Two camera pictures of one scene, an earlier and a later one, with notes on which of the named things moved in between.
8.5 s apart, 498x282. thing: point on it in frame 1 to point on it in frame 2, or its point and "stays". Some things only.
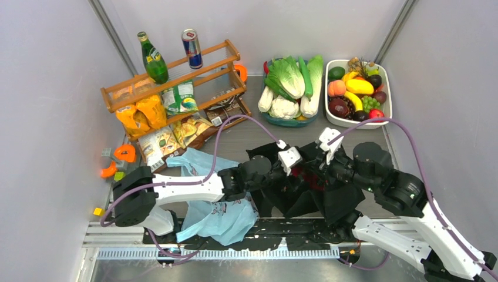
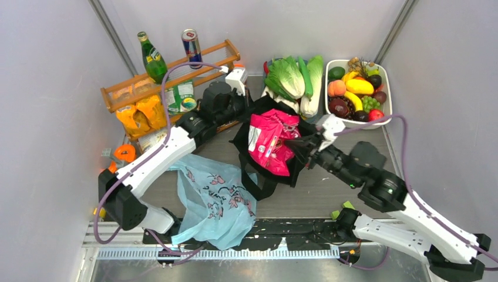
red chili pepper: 266,68 stays
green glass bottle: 155,64 stays
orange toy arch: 125,152 stays
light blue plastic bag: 227,222 stays
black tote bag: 308,190 to 259,180
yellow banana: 356,100 stays
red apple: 376,113 stays
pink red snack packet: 310,178 to 267,130
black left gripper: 285,181 to 243,99
